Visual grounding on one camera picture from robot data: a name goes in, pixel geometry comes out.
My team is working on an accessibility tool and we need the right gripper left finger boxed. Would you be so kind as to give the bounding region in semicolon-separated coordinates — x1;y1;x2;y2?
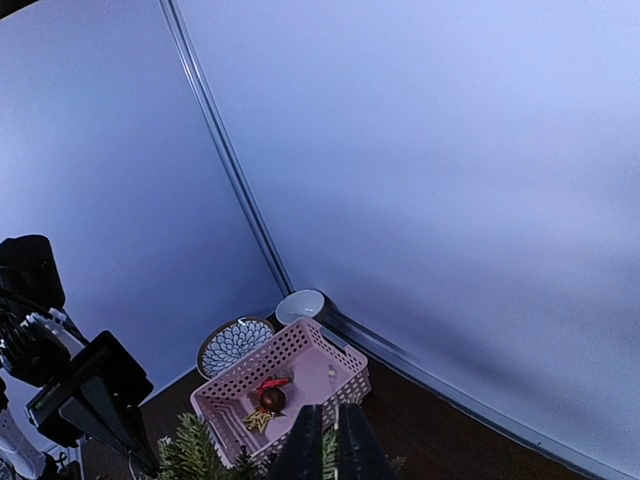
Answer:
267;405;323;480

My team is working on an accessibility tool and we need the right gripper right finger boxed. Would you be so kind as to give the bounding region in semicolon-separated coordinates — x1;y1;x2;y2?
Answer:
337;403;395;480

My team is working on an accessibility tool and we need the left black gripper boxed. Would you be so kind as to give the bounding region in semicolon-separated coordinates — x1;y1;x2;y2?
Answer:
26;331;160;475

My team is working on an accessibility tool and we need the small green christmas tree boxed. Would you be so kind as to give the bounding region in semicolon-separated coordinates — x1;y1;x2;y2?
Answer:
157;399;409;480

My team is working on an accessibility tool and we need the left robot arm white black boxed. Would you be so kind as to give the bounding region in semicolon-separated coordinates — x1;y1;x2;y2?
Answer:
1;234;160;478

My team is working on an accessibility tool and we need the gold star ornament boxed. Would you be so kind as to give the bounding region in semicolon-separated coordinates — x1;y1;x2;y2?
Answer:
242;408;285;434

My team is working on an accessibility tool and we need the red ball ornament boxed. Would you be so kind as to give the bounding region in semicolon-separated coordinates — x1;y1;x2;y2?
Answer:
259;387;287;413

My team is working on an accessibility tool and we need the pink plastic basket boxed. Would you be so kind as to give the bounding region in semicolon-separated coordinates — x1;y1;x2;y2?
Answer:
190;317;371;468

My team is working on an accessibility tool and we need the blue white patterned plate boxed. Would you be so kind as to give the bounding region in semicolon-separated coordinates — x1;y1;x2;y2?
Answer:
197;317;275;379

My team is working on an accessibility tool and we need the white ceramic bowl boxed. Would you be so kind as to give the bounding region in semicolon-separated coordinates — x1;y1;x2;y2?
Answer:
275;289;327;325

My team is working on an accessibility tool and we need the left aluminium corner post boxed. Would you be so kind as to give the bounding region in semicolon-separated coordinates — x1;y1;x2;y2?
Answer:
159;0;294;296

